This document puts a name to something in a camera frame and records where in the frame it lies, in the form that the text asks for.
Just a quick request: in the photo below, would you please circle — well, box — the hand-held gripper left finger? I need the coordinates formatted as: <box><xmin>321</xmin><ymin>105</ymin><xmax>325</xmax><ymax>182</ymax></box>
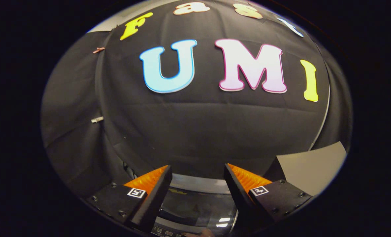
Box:
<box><xmin>85</xmin><ymin>165</ymin><xmax>173</xmax><ymax>233</ymax></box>

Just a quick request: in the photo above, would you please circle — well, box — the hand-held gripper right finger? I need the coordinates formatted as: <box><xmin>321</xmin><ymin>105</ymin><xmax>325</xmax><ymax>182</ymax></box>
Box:
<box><xmin>223</xmin><ymin>163</ymin><xmax>313</xmax><ymax>231</ymax></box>

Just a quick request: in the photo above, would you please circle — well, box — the grey washing machine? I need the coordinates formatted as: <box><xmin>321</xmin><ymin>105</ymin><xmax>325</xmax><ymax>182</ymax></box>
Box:
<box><xmin>149</xmin><ymin>174</ymin><xmax>240</xmax><ymax>237</ymax></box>

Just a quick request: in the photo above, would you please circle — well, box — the black backdrop cloth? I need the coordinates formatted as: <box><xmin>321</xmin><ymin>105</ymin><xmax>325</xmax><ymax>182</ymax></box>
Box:
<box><xmin>40</xmin><ymin>0</ymin><xmax>353</xmax><ymax>198</ymax></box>

